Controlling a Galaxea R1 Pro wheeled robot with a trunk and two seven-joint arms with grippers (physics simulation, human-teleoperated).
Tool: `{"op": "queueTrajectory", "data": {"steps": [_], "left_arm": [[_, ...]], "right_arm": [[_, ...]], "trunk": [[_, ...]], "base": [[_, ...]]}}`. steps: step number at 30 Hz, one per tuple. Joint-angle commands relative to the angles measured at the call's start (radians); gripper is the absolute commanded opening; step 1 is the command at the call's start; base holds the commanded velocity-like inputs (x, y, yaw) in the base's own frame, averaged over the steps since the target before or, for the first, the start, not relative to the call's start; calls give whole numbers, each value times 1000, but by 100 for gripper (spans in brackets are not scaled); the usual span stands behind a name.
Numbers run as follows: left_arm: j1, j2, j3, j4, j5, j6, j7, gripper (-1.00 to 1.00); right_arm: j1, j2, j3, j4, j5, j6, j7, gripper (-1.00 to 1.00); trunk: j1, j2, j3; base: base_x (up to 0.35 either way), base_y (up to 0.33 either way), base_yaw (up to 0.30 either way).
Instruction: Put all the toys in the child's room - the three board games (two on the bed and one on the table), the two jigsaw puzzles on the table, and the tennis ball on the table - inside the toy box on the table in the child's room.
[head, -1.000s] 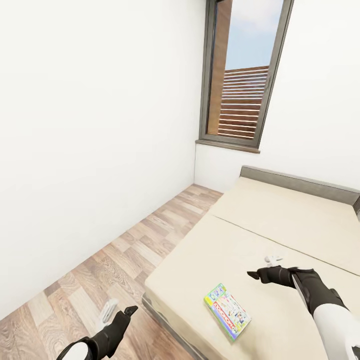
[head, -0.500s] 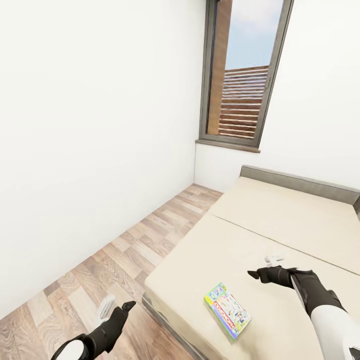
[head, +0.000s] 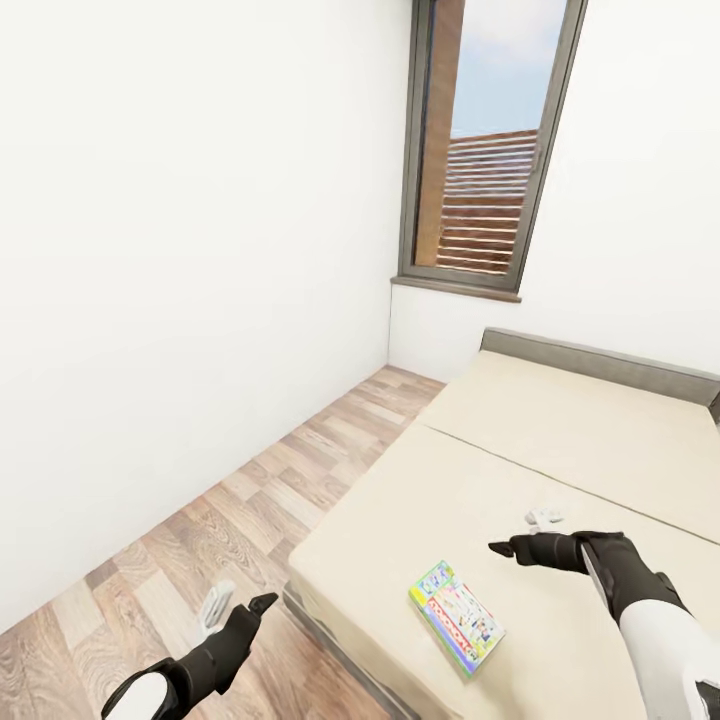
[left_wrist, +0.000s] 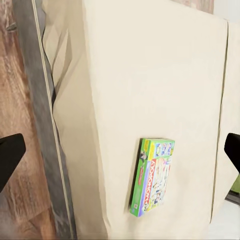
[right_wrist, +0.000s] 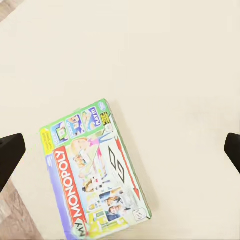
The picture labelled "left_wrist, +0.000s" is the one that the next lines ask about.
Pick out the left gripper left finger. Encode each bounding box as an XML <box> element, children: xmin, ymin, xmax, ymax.
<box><xmin>0</xmin><ymin>133</ymin><xmax>26</xmax><ymax>193</ymax></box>

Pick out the board game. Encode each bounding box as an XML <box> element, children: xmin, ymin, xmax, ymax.
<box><xmin>130</xmin><ymin>138</ymin><xmax>175</xmax><ymax>217</ymax></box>

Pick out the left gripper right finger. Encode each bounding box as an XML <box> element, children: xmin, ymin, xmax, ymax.
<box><xmin>224</xmin><ymin>133</ymin><xmax>240</xmax><ymax>173</ymax></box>

